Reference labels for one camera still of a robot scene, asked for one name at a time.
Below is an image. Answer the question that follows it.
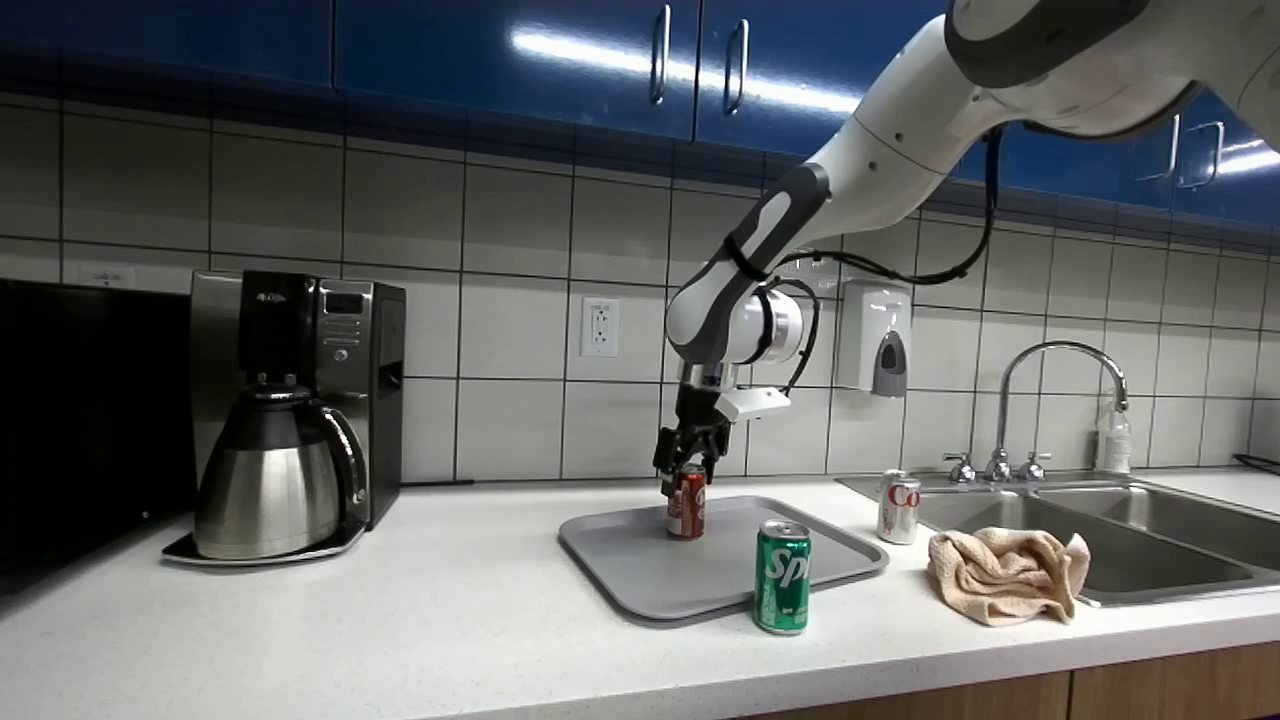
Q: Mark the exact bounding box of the metal cabinet door handle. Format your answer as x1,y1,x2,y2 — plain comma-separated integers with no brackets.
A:
719,17,755,118
1201,117,1233,182
643,0,678,112

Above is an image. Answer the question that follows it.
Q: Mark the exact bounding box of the stainless steel double sink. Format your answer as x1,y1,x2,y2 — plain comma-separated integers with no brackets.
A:
852,472,1280,610

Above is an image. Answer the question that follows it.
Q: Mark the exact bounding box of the white plastic bottle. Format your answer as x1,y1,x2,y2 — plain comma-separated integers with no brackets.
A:
1092,405,1138,478

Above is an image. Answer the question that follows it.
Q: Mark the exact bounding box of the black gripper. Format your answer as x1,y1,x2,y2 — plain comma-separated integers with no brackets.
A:
648,376,739,501

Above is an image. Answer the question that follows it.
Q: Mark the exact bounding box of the chrome gooseneck faucet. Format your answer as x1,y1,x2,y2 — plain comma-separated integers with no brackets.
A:
985,336,1131,484

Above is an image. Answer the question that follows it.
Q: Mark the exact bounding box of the blue wall cabinet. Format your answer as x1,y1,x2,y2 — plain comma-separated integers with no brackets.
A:
0,0,1280,235

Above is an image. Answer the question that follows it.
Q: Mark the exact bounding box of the black steel coffee maker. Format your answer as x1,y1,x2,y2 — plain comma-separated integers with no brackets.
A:
160,269,410,573

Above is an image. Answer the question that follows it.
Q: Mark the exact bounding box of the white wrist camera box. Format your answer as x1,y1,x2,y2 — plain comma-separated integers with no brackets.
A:
718,379,797,427

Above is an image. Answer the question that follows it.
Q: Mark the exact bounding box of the green Sprite can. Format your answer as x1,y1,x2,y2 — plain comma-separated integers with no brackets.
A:
749,514,815,641

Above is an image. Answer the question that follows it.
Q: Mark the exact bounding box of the stainless steel coffee carafe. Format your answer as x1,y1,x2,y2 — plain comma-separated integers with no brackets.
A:
193,387,368,563

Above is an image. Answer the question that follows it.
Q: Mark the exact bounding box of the red soda can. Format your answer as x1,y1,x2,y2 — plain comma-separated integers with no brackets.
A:
665,463,711,544

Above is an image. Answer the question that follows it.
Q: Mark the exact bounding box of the wooden base cabinet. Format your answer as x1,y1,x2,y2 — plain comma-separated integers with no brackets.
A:
755,634,1280,720

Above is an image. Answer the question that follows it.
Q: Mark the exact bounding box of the white wall soap dispenser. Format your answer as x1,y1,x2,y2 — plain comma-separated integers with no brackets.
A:
834,281,918,401

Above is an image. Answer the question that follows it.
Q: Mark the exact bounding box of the black microwave oven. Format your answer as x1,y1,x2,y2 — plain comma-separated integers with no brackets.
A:
0,276,200,592

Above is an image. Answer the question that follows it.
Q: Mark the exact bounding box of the beige crumpled cloth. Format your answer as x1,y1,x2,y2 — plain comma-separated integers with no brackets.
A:
923,524,1097,633

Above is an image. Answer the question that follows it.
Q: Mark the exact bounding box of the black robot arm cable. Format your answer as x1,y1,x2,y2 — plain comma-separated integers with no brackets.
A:
770,123,1013,401

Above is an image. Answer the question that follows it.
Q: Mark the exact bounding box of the silver diet coke can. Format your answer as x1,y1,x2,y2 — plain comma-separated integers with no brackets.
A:
876,468,929,546

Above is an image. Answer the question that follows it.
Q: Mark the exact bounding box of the grey plastic tray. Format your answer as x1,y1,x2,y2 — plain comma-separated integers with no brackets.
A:
553,492,892,627

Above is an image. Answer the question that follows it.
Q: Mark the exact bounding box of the white wall outlet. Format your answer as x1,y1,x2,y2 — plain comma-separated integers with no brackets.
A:
582,292,626,359

